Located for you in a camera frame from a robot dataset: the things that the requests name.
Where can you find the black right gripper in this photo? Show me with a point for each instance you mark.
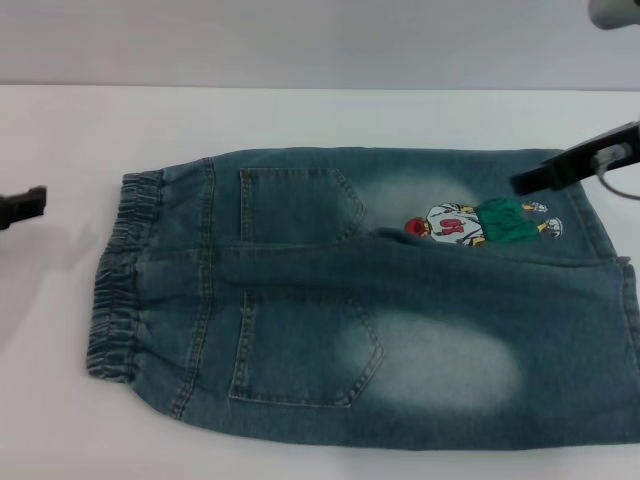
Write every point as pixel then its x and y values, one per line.
pixel 595 150

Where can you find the blue denim shorts with print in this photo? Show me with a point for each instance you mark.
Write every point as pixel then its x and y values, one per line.
pixel 320 300

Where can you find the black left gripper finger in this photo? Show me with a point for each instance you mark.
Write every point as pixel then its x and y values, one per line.
pixel 25 207

